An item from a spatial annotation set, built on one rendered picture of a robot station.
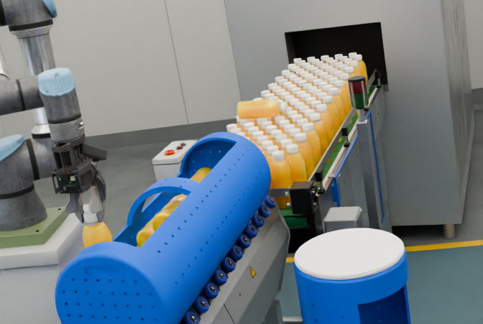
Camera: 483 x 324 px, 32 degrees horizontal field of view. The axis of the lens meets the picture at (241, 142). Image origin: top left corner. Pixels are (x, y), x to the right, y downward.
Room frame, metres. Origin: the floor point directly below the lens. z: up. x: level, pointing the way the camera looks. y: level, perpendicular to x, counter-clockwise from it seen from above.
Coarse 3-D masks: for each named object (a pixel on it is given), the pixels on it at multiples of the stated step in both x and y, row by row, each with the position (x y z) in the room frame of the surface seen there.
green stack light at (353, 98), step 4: (364, 92) 2.80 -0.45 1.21; (352, 96) 2.80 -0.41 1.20; (356, 96) 2.79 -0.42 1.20; (360, 96) 2.79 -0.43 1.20; (364, 96) 2.80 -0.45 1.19; (352, 100) 2.80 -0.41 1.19; (356, 100) 2.79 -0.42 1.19; (360, 100) 2.79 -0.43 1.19; (364, 100) 2.80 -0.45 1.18; (368, 100) 2.81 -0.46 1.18; (352, 104) 2.81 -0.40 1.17; (356, 104) 2.79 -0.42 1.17; (360, 104) 2.79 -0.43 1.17; (364, 104) 2.79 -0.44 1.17; (368, 104) 2.81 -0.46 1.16
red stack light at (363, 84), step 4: (364, 80) 2.80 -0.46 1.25; (348, 84) 2.82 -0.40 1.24; (352, 84) 2.80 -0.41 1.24; (356, 84) 2.79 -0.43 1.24; (360, 84) 2.79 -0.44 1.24; (364, 84) 2.80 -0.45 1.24; (352, 88) 2.80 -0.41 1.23; (356, 88) 2.79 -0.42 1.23; (360, 88) 2.79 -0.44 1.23; (364, 88) 2.80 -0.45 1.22; (352, 92) 2.80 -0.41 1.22; (356, 92) 2.79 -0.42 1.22; (360, 92) 2.79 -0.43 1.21
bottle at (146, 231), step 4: (148, 224) 2.09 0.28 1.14; (144, 228) 2.06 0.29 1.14; (148, 228) 2.05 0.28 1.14; (152, 228) 2.06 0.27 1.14; (140, 232) 2.05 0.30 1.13; (144, 232) 2.05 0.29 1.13; (148, 232) 2.05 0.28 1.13; (152, 232) 2.04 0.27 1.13; (140, 236) 2.05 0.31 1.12; (144, 236) 2.05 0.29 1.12; (148, 236) 2.05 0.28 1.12; (140, 240) 2.06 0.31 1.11; (144, 240) 2.06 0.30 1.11; (140, 244) 2.06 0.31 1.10
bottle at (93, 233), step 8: (88, 224) 1.81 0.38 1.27; (96, 224) 1.82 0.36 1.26; (104, 224) 1.83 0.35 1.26; (88, 232) 1.81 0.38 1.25; (96, 232) 1.81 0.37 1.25; (104, 232) 1.81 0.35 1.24; (88, 240) 1.80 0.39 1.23; (96, 240) 1.80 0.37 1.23; (104, 240) 1.81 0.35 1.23; (112, 240) 1.83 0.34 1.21
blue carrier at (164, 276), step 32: (192, 160) 2.56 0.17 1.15; (224, 160) 2.30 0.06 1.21; (256, 160) 2.41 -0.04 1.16; (160, 192) 2.10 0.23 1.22; (192, 192) 2.07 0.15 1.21; (224, 192) 2.15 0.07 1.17; (256, 192) 2.32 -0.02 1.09; (128, 224) 2.14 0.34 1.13; (192, 224) 1.93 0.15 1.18; (224, 224) 2.06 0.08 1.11; (96, 256) 1.71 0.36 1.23; (128, 256) 1.70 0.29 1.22; (160, 256) 1.75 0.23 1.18; (192, 256) 1.84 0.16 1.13; (224, 256) 2.08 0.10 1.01; (64, 288) 1.75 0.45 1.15; (96, 288) 1.72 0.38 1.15; (128, 288) 1.69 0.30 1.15; (160, 288) 1.67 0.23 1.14; (192, 288) 1.80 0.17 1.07; (64, 320) 1.75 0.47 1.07; (96, 320) 1.72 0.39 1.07; (128, 320) 1.70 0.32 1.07; (160, 320) 1.67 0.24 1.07
